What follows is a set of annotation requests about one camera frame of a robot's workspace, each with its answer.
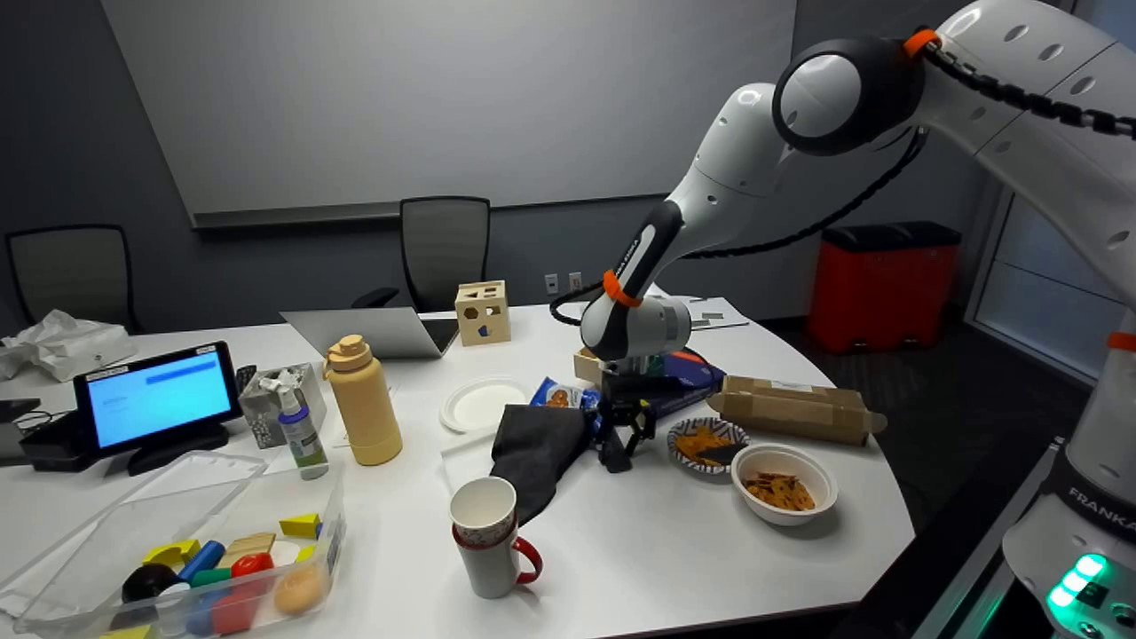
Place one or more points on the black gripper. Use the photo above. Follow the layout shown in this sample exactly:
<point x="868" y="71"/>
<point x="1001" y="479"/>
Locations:
<point x="627" y="393"/>

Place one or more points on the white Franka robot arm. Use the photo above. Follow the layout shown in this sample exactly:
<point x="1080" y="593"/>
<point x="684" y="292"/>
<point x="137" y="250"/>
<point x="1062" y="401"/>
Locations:
<point x="1041" y="128"/>

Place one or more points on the patterned bowl with chips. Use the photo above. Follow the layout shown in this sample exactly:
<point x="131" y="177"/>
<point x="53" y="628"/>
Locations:
<point x="706" y="450"/>

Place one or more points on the white bowl with snacks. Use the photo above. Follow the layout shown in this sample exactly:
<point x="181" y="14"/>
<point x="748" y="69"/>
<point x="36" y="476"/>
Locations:
<point x="783" y="484"/>

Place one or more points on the blue snack bag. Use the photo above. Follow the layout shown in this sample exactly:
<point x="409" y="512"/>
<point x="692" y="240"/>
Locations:
<point x="555" y="396"/>

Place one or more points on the black cloth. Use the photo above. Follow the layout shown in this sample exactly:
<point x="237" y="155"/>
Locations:
<point x="537" y="454"/>

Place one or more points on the blue book box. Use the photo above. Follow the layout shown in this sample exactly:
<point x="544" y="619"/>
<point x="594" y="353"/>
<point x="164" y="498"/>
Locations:
<point x="703" y="380"/>

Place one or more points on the white round plate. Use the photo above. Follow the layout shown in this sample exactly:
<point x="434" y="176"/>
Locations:
<point x="484" y="407"/>

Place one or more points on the grey flat strips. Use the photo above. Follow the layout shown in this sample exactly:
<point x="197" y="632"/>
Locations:
<point x="725" y="319"/>

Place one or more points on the brown cardboard box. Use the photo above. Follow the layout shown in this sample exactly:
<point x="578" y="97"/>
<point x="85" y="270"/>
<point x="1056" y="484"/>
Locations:
<point x="792" y="411"/>

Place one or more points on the wooden shape sorter cube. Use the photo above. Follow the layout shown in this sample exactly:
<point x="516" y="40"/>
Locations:
<point x="484" y="312"/>

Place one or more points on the tan yellow bottle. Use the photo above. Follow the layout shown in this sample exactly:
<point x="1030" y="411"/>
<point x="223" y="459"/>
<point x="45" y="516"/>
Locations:
<point x="363" y="411"/>

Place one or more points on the grey mesh office chair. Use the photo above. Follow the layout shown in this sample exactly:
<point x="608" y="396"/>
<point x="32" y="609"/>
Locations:
<point x="443" y="250"/>
<point x="72" y="273"/>

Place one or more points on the grey laptop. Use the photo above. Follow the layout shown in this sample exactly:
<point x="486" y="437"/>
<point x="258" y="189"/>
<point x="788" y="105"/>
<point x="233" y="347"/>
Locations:
<point x="358" y="331"/>

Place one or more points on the red waste bin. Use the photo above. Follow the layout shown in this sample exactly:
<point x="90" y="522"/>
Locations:
<point x="881" y="289"/>

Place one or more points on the clear plastic bin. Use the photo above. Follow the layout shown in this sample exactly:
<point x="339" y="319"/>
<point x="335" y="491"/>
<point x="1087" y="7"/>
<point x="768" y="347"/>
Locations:
<point x="322" y="519"/>

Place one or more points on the small white spray bottle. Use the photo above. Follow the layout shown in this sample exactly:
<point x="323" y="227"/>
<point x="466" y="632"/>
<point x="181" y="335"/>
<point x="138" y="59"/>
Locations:
<point x="301" y="433"/>

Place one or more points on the yellow triangular block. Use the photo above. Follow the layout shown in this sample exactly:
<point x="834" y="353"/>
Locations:
<point x="298" y="527"/>

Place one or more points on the orange toy egg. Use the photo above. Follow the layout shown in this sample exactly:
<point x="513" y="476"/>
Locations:
<point x="298" y="592"/>

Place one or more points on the grey carton box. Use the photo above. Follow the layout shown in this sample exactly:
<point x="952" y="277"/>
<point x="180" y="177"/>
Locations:
<point x="265" y="411"/>

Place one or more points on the tan wooden block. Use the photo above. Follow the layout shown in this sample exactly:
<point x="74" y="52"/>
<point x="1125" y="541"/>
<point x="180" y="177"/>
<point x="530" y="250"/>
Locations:
<point x="249" y="546"/>

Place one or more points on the small red block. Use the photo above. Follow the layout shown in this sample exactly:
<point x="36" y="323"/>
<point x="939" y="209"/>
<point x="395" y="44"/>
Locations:
<point x="253" y="566"/>

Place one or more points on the large red block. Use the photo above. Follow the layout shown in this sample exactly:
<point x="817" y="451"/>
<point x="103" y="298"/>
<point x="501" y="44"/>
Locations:
<point x="234" y="612"/>

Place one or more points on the green block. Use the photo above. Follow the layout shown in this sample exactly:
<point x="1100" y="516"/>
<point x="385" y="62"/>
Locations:
<point x="211" y="577"/>

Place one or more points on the blue cylinder block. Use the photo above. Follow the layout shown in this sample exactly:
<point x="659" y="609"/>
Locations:
<point x="203" y="560"/>

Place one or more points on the glass door panel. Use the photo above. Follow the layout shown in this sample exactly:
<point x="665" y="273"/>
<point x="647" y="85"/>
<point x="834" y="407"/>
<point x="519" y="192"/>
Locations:
<point x="1041" y="296"/>

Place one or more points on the black tablet with lit screen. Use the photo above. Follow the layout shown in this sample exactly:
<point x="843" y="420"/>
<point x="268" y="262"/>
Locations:
<point x="158" y="396"/>

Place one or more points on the black block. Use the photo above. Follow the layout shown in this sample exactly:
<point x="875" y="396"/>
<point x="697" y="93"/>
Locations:
<point x="146" y="580"/>

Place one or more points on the clear plastic bin lid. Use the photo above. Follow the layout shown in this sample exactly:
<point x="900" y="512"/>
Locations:
<point x="109" y="510"/>

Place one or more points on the black tablet stand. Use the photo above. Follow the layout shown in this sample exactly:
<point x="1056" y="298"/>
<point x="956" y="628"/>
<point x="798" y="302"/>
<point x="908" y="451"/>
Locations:
<point x="53" y="446"/>

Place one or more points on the white crumpled plastic bag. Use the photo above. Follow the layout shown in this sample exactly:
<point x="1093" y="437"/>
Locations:
<point x="59" y="342"/>

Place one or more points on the white wall outlet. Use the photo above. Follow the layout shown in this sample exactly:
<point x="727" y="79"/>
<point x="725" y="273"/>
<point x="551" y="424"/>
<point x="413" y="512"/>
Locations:
<point x="551" y="283"/>
<point x="576" y="283"/>

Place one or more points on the white wall whiteboard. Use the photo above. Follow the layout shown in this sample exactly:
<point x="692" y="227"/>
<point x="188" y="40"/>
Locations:
<point x="413" y="93"/>

